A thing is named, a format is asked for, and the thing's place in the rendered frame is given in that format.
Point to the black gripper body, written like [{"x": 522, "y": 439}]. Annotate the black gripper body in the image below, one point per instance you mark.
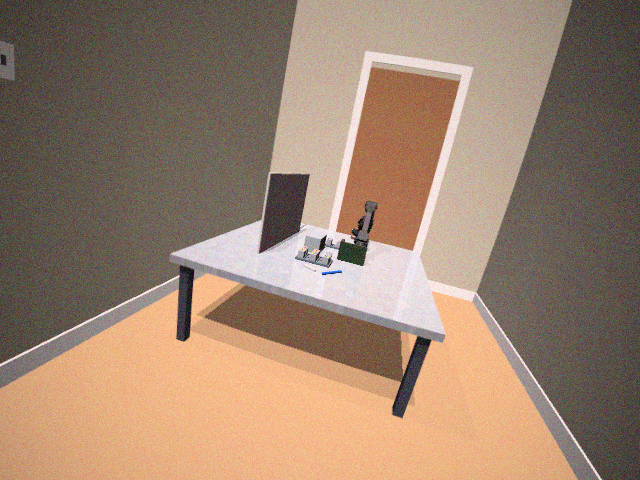
[{"x": 360, "y": 225}]

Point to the white rectangular block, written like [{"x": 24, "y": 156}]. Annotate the white rectangular block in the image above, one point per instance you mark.
[{"x": 315, "y": 240}]

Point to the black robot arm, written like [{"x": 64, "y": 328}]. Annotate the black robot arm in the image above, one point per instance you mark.
[{"x": 362, "y": 238}]

